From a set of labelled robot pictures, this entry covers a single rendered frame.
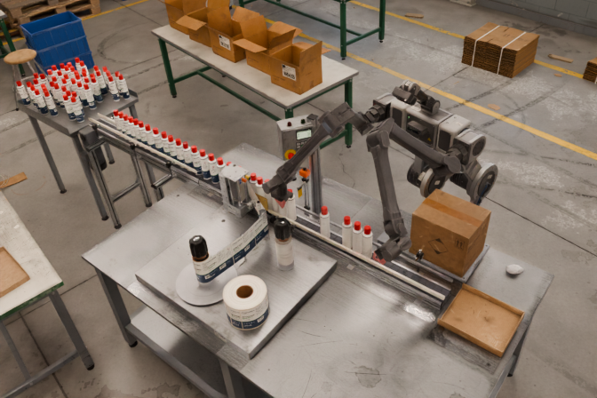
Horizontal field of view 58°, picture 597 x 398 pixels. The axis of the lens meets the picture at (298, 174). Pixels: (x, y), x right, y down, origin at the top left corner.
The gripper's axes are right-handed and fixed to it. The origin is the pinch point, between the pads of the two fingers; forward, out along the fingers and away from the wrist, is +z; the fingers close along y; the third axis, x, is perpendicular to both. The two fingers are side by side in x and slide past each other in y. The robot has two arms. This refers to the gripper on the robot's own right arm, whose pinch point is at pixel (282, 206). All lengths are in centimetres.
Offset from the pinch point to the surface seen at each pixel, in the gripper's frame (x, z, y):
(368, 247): 11.1, 11.6, 45.3
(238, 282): -46.5, 7.9, 11.5
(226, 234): -16.9, 22.6, -27.1
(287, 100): 127, 32, -103
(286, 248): -17.4, 6.3, 16.3
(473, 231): 35, -4, 87
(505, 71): 402, 99, -22
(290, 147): 14.0, -26.7, -5.0
